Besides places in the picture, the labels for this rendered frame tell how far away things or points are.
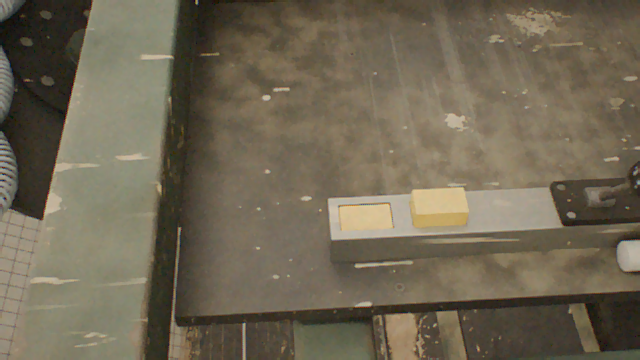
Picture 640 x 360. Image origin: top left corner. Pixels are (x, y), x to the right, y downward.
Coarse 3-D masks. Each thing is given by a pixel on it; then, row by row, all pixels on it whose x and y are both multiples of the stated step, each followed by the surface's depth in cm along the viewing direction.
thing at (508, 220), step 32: (480, 192) 70; (512, 192) 70; (544, 192) 70; (480, 224) 68; (512, 224) 68; (544, 224) 68; (608, 224) 68; (352, 256) 69; (384, 256) 70; (416, 256) 70
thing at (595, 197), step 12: (636, 168) 58; (636, 180) 57; (588, 192) 68; (600, 192) 67; (612, 192) 64; (624, 192) 62; (636, 192) 58; (588, 204) 68; (600, 204) 68; (612, 204) 68
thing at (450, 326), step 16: (576, 304) 231; (592, 304) 234; (448, 320) 190; (576, 320) 229; (592, 320) 232; (448, 336) 188; (592, 336) 222; (608, 336) 225; (448, 352) 186; (464, 352) 181
